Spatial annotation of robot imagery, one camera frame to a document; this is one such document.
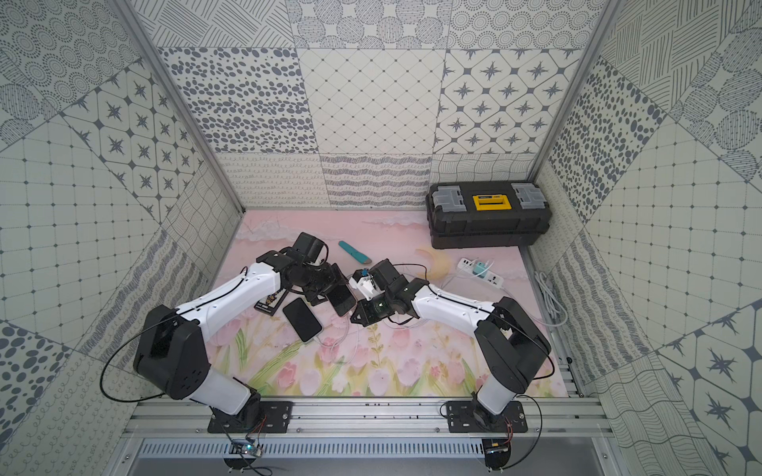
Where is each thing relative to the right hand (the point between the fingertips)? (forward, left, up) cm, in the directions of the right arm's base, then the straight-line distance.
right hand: (356, 319), depth 82 cm
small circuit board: (-29, +26, -10) cm, 40 cm away
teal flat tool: (+29, +5, -8) cm, 31 cm away
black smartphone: (+9, +6, -5) cm, 12 cm away
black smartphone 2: (+4, +18, -9) cm, 21 cm away
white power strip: (+19, -39, -4) cm, 44 cm away
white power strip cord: (+12, -62, -11) cm, 64 cm away
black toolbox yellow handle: (+34, -41, +8) cm, 54 cm away
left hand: (+11, +5, +4) cm, 13 cm away
